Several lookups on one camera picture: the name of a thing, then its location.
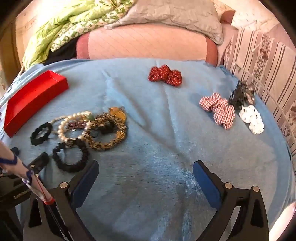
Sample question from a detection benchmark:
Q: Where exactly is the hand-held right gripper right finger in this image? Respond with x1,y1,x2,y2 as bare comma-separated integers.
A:
193,160,270,241

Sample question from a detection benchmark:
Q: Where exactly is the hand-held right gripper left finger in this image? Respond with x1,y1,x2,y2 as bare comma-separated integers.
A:
23,160,100,241

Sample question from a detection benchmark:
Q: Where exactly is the small black scrunchie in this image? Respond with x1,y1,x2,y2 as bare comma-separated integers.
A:
31,122,53,146

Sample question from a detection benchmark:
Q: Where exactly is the large black scrunchie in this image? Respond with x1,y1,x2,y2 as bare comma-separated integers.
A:
52,138,89,173

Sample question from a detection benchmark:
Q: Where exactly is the pearl bracelet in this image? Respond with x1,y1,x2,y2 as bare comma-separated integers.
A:
58,116,93,144
49,111,93,136

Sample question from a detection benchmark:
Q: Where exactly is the olive beaded bracelet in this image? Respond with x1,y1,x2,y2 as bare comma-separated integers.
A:
82,113,128,151

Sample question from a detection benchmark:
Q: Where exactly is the dark beaded bracelet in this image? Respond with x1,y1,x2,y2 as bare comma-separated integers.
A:
66,120,86,131

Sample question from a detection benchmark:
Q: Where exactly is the red cardboard box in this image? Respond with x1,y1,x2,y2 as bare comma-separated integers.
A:
3,70,69,138

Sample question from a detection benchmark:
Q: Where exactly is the red checked scrunchie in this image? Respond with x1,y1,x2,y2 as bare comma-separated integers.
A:
199,92,236,130

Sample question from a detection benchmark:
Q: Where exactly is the light blue blanket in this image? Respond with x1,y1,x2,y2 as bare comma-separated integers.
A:
0,58,295,241

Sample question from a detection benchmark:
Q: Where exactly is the white dotted scrunchie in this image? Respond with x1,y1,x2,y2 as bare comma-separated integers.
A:
239,105,265,135

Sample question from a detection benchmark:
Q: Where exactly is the black cloth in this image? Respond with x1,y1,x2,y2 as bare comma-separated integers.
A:
44,38,80,66

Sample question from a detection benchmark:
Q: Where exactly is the green quilted blanket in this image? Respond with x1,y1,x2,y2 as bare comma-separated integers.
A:
22,0,135,68

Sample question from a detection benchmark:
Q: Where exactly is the striped floral cloth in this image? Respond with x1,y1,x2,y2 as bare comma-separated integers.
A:
217,25,296,167

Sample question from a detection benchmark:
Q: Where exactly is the pink sofa cushion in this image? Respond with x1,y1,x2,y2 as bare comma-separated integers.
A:
76,23,219,66

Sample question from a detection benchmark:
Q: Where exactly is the pink bolster pillow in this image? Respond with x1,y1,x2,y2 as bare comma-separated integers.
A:
220,10,237,25

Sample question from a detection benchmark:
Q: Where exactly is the grey pillow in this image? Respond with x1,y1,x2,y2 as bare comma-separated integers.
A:
104,0,225,45

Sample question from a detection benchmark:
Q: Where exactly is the white patterned pillow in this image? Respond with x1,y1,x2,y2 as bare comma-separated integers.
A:
231,3,279,32

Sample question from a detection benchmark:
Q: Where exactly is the black hair tie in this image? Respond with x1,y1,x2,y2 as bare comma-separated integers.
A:
98,123,117,135

